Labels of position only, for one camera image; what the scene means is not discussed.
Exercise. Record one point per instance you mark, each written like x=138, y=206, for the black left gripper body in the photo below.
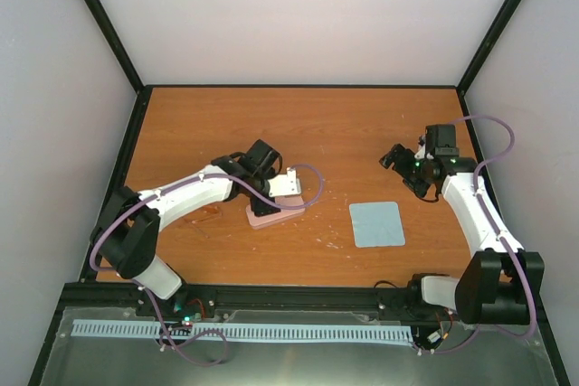
x=251, y=191

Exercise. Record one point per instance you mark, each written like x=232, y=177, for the pink sunglasses case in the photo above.
x=293, y=208

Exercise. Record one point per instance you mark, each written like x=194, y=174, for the black enclosure frame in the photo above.
x=41, y=369

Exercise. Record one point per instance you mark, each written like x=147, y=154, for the light blue cleaning cloth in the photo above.
x=376, y=225

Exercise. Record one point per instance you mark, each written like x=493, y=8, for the light blue cable duct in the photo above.
x=249, y=333

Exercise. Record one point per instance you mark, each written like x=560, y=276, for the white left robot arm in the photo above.
x=127, y=229

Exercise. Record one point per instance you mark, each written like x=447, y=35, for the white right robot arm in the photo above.
x=501, y=282

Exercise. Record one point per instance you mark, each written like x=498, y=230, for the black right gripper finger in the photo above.
x=395, y=158
x=418, y=186

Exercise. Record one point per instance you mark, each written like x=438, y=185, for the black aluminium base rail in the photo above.
x=382, y=303

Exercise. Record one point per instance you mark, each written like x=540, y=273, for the orange sunglasses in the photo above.
x=198, y=218

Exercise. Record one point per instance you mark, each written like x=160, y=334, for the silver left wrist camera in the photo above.
x=287, y=184

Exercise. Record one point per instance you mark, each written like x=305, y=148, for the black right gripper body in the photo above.
x=419, y=169

